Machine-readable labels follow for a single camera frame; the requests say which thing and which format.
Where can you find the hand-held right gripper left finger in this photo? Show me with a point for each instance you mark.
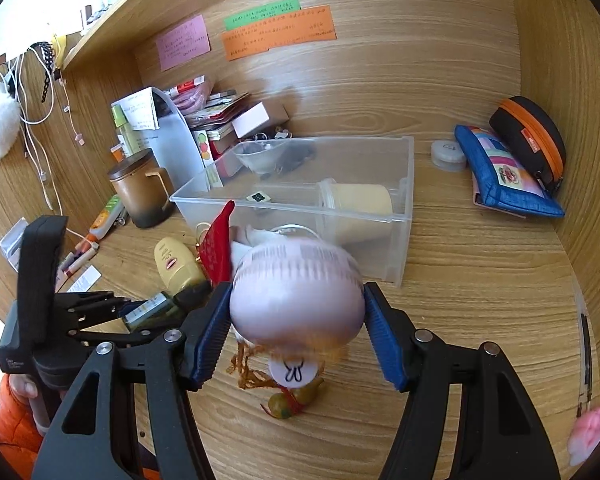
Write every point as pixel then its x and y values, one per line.
pixel 210 340

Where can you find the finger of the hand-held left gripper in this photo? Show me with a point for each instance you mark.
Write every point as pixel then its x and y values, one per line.
pixel 95 302
pixel 130 336

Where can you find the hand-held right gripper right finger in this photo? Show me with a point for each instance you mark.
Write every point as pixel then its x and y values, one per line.
pixel 385 345

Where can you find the dark green small bottle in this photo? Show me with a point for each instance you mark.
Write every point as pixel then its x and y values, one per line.
pixel 152 307

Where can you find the pink round case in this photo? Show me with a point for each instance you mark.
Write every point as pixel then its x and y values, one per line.
pixel 290 310

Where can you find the clear plastic box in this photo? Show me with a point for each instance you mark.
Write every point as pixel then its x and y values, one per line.
pixel 300 195

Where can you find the person's left forearm orange sleeve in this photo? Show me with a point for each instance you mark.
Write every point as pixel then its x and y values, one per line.
pixel 10 435

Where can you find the wooden desktop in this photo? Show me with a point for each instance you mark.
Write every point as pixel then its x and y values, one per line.
pixel 455 310

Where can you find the person's left hand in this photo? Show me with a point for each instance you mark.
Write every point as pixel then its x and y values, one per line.
pixel 22 386

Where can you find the white paper card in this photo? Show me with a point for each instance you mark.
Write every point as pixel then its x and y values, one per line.
pixel 85 279

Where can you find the clear white packet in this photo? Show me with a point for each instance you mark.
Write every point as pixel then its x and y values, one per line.
pixel 11 245

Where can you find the yellow lotion bottle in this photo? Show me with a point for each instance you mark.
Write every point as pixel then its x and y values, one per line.
pixel 177 265

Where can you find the orange and white glue tube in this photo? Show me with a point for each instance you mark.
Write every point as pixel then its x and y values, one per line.
pixel 105 217

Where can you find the red cloth pouch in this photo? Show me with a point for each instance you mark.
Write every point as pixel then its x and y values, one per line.
pixel 219 245

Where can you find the gourd charm with orange tassel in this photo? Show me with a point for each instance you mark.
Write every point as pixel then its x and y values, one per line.
pixel 292 400

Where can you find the white cloth pouch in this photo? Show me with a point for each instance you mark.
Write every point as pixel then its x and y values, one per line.
pixel 250 242

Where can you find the brown mug with lid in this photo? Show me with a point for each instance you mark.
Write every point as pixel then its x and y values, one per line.
pixel 135 190

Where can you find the yellow container with clear lid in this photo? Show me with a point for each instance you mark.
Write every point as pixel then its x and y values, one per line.
pixel 360 205

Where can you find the green slim bottle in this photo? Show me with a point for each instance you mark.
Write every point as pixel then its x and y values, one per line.
pixel 121 132

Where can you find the pink wallet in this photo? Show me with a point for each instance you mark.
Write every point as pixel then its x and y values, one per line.
pixel 480 201

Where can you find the white file holder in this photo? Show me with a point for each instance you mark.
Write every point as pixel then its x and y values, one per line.
pixel 175 145

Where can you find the white box with coloured dots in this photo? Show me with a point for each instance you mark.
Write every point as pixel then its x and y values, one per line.
pixel 202 147

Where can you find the red box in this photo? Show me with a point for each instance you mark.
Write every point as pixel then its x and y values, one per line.
pixel 222 146

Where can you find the white paper sheet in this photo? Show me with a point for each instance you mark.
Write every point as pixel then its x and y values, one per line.
pixel 137 110

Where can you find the white round case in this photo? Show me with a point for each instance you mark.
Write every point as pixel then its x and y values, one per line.
pixel 447 155

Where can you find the blue patchwork pouch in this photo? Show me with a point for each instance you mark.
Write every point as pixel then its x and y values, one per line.
pixel 505 175

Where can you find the pink paw toy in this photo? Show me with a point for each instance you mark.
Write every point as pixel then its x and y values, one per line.
pixel 590 435

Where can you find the small white box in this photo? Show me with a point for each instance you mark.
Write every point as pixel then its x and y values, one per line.
pixel 257 117

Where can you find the bag of pink coils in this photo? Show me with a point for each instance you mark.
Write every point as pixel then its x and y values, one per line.
pixel 192 95

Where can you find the stack of booklets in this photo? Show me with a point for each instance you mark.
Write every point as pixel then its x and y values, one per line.
pixel 220 110

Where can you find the black beaded hair band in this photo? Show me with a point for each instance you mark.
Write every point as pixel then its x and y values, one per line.
pixel 45 75

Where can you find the yellow hanging item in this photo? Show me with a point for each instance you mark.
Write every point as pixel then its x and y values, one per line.
pixel 59 50

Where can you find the black case with orange zip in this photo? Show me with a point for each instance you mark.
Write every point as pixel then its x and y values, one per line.
pixel 530 135

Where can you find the pink sticky note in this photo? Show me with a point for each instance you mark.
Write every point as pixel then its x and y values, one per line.
pixel 182 42

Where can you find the orange sticky note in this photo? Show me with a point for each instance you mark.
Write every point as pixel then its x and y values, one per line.
pixel 280 35

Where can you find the green sticky note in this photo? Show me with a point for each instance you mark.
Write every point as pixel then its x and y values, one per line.
pixel 260 12

